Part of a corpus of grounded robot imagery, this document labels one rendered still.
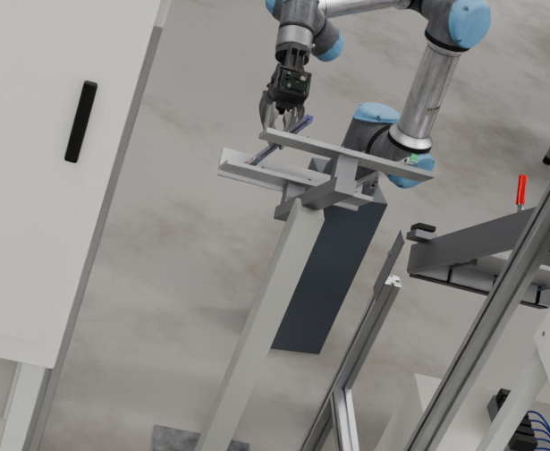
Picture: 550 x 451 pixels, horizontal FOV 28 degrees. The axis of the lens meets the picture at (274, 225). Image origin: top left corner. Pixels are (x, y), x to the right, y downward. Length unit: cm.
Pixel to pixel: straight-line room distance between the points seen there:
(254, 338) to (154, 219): 118
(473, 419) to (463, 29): 90
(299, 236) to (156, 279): 108
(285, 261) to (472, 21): 73
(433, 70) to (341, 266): 67
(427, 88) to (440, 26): 17
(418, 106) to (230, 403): 85
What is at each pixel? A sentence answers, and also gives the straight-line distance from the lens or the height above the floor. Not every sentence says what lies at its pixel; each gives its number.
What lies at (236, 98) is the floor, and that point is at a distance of 447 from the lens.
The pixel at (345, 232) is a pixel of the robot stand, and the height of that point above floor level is 44.
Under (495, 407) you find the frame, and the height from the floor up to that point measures 65.
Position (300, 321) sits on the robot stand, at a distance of 318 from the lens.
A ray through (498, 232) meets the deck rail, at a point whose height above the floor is 101.
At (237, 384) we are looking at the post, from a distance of 255.
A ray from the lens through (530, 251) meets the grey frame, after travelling 187.
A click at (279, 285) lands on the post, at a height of 62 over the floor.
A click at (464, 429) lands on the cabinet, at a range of 225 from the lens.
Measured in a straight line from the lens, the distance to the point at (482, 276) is 256.
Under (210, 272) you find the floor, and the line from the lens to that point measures 343.
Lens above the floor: 196
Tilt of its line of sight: 31 degrees down
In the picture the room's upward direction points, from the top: 22 degrees clockwise
